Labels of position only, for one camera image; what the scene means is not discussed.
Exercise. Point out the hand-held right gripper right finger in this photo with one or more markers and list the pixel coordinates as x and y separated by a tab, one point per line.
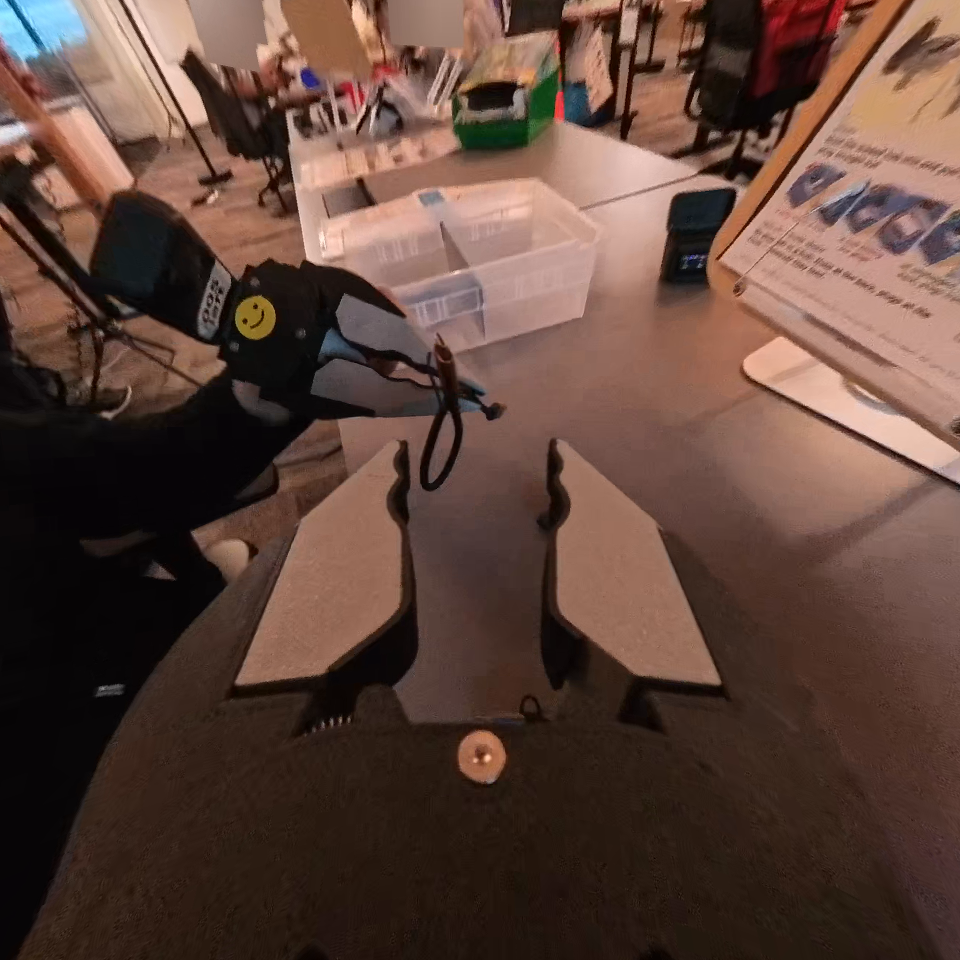
622	592

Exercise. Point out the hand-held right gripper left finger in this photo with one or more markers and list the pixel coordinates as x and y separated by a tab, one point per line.
337	585

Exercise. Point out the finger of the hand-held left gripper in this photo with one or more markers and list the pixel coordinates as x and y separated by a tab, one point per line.
375	394
382	330

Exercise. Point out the clear plastic bin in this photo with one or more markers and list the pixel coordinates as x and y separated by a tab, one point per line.
540	255

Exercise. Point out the person's left forearm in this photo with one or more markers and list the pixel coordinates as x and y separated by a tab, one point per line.
135	465

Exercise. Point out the green cardboard box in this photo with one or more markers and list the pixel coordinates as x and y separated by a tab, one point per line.
502	127

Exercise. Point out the black tripod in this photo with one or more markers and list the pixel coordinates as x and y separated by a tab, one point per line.
52	255

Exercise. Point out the small black display device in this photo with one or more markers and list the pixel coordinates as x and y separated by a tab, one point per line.
697	225

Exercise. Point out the black office chair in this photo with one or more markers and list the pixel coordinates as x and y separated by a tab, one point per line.
720	67

